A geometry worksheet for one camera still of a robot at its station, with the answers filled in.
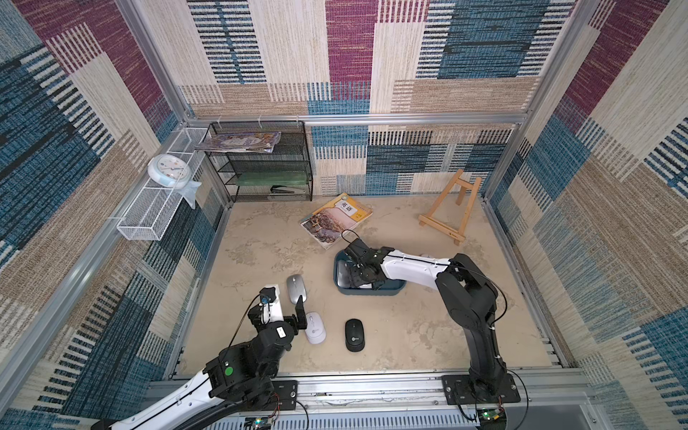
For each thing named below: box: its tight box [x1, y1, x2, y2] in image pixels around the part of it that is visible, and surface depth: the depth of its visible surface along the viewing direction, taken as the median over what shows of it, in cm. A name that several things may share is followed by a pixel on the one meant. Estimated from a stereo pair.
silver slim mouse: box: [286, 274, 308, 305], surface depth 96 cm
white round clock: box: [147, 154, 192, 190], surface depth 76 cm
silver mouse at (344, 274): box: [336, 259, 353, 289], surface depth 96 cm
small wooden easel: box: [417, 169, 482, 247], surface depth 104 cm
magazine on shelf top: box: [194, 131, 282, 154], surface depth 93 cm
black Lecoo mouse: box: [344, 318, 366, 353], surface depth 85 cm
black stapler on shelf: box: [270, 184, 295, 194], surface depth 112 cm
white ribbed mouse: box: [304, 311, 327, 345], surface depth 85 cm
